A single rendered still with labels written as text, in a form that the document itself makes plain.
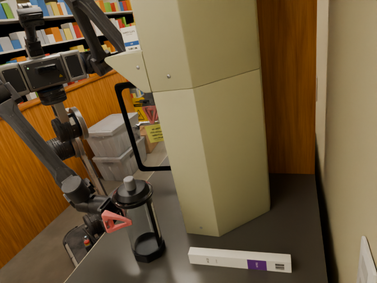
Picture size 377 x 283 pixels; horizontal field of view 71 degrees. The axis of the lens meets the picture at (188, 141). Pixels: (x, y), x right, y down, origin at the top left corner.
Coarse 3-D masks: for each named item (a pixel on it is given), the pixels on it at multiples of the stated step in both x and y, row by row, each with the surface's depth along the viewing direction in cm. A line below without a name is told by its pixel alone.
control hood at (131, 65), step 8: (112, 56) 67; (120, 56) 66; (128, 56) 65; (136, 56) 64; (112, 64) 67; (120, 64) 66; (128, 64) 66; (136, 64) 65; (144, 64) 64; (120, 72) 68; (128, 72) 67; (136, 72) 66; (144, 72) 65; (128, 80) 68; (136, 80) 67; (144, 80) 66; (144, 88) 67
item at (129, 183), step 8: (128, 176) 70; (128, 184) 69; (136, 184) 72; (144, 184) 72; (120, 192) 70; (128, 192) 69; (136, 192) 69; (144, 192) 70; (120, 200) 68; (128, 200) 68; (136, 200) 68
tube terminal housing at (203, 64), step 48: (144, 0) 57; (192, 0) 57; (240, 0) 61; (144, 48) 62; (192, 48) 60; (240, 48) 65; (192, 96) 64; (240, 96) 69; (192, 144) 70; (240, 144) 74; (192, 192) 77; (240, 192) 80
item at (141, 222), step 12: (144, 180) 76; (120, 204) 68; (132, 204) 67; (144, 204) 70; (132, 216) 70; (144, 216) 71; (132, 228) 72; (144, 228) 72; (132, 240) 75; (144, 240) 74; (156, 240) 77; (144, 252) 76
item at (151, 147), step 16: (128, 96) 103; (144, 96) 102; (128, 112) 107; (144, 112) 105; (144, 128) 108; (160, 128) 107; (144, 144) 112; (160, 144) 110; (144, 160) 116; (160, 160) 114
